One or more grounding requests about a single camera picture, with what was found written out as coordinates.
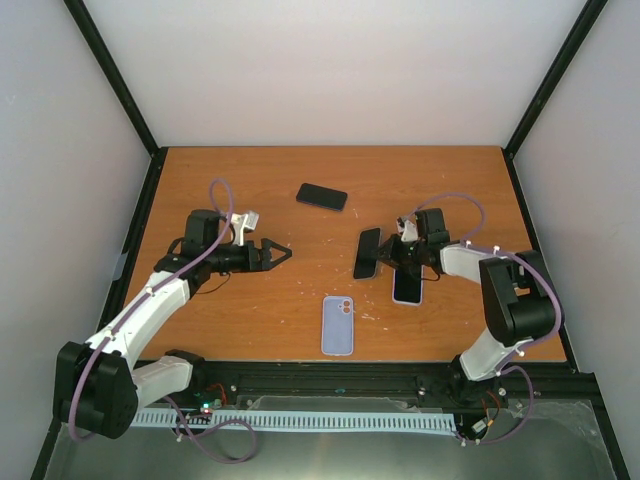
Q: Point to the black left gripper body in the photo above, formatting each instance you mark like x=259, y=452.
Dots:
x=252, y=264

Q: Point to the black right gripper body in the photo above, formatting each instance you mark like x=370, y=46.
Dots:
x=411, y=256

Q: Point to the blue-edged black phone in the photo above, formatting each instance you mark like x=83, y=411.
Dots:
x=322, y=197

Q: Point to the lavender plain phone case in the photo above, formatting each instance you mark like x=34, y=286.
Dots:
x=337, y=334

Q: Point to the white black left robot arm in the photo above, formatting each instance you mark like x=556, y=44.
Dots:
x=99, y=387

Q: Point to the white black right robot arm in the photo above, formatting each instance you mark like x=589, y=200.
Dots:
x=520, y=305

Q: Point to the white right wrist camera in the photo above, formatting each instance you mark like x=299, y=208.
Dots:
x=407, y=230

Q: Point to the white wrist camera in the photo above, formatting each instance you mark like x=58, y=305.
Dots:
x=407, y=230
x=242, y=224

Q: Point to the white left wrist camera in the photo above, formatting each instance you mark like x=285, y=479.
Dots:
x=242, y=224

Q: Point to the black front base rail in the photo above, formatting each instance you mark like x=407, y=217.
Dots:
x=427, y=385

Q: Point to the black left side rail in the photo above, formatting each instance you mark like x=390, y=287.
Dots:
x=125, y=265

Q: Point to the light blue slotted cable duct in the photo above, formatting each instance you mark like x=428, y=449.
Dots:
x=326, y=422

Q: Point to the black right rear frame post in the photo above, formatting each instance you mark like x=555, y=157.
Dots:
x=579, y=31

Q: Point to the black frame post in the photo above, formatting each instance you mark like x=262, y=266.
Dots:
x=100, y=51
x=579, y=31

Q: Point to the black left rear frame post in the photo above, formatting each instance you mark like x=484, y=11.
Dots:
x=100, y=51

